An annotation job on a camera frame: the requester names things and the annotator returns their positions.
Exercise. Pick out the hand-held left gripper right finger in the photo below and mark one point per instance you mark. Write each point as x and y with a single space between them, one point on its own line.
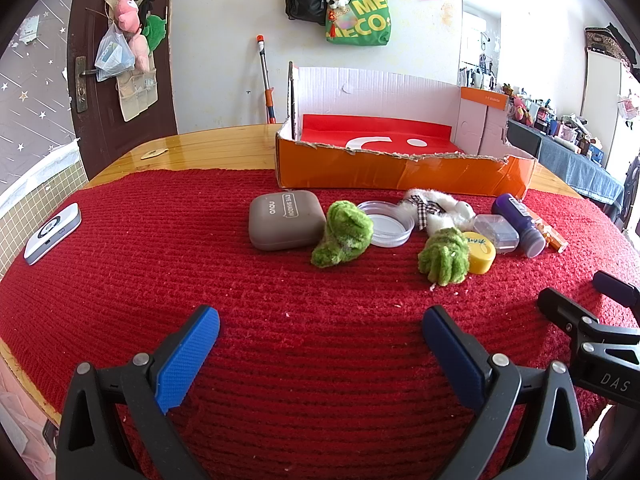
455 360

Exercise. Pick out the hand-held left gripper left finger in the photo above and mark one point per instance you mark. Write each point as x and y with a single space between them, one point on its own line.
190 355

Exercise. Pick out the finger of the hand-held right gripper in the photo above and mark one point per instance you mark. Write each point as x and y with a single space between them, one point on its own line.
565 310
617 287

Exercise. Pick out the orange packet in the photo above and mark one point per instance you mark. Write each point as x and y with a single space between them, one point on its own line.
555 240

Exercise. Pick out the purple bottle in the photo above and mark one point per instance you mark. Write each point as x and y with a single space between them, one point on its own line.
520 222

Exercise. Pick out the yellow round lid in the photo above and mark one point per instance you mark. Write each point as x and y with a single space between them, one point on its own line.
482 255

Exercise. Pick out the small clear plastic box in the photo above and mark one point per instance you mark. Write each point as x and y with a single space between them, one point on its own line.
497 232

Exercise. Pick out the green plush toy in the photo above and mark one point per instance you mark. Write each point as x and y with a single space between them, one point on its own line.
445 257
342 232

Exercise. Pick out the clear round lid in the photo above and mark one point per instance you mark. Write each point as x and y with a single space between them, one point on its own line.
395 232

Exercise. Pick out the white plush bunny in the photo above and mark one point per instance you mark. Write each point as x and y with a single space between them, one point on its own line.
442 210

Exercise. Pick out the grey eyeshadow case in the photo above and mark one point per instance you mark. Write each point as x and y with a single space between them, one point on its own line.
285 225

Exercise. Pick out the orange cardboard box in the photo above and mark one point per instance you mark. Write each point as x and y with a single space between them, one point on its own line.
380 175

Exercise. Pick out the red knitted cloth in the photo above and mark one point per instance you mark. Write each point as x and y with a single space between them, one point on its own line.
300 300

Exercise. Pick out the cloth-covered side table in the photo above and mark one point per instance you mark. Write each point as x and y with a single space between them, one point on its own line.
570 160

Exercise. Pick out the row of small items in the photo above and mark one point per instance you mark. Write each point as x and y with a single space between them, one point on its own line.
555 117

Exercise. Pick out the white wardrobe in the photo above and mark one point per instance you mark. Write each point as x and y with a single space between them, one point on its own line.
605 105

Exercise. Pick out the white handheld device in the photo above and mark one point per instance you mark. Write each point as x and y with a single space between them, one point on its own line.
50 232

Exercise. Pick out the dark brown door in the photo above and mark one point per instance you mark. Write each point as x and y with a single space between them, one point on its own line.
100 130

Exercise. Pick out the dark bag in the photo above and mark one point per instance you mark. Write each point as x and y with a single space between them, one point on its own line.
607 42

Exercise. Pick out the beige hanging organizer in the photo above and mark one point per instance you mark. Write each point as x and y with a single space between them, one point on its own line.
136 95

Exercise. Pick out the clear plastic bag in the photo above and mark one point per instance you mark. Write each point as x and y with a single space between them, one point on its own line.
112 57

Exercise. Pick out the green hanging plush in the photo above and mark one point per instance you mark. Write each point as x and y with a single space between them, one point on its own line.
154 30

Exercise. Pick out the pink plush toy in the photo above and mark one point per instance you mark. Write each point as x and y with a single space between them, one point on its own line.
129 15

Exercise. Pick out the green tote bag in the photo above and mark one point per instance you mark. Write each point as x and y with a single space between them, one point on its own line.
367 20

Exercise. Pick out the red charm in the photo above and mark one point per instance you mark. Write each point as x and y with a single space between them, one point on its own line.
332 22

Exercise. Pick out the white paper scrap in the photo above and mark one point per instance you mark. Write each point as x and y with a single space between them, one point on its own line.
30 29

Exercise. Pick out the wall mirror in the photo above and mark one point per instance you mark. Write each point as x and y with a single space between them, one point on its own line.
480 35

